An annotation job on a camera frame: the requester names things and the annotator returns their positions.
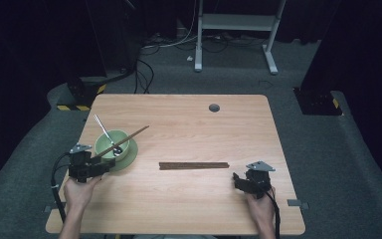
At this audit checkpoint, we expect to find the person's right hand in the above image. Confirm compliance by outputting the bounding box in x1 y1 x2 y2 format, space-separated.
247 186 278 226

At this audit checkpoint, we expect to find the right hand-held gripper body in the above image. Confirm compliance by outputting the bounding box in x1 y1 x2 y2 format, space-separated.
244 160 277 199

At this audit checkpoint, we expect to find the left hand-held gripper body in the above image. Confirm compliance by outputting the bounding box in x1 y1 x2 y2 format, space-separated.
68 142 97 183

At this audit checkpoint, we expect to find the white floor cable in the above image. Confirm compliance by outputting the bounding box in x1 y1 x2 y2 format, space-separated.
141 0 200 50

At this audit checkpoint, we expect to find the brown wooden chopstick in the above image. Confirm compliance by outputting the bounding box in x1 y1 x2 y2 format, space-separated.
158 161 231 166
95 124 150 158
158 165 230 170
158 163 231 168

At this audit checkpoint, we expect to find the tangle of black floor cables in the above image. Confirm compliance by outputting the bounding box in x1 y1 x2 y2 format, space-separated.
175 33 267 54

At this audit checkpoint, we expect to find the black base with yellow stripes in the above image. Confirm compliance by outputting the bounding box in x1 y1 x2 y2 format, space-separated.
57 75 107 113
292 87 343 117

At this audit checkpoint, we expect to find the white metal stand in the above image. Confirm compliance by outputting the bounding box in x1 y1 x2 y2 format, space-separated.
194 0 287 76

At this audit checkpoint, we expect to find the black floor cable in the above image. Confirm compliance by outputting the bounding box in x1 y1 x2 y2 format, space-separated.
133 59 155 95

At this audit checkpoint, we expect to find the metal spoon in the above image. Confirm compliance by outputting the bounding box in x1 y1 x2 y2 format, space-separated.
94 114 123 157

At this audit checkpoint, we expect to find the person's left hand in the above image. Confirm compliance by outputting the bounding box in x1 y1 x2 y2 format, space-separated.
63 175 102 213

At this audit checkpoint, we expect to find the right hand-held gripper black cable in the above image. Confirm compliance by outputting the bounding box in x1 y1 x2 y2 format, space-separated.
266 191 282 239

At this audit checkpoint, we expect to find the dark curtain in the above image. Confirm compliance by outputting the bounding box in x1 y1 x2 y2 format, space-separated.
0 0 107 200
299 0 382 197

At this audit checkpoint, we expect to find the green bowl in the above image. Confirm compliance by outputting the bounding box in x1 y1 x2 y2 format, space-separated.
94 128 131 163

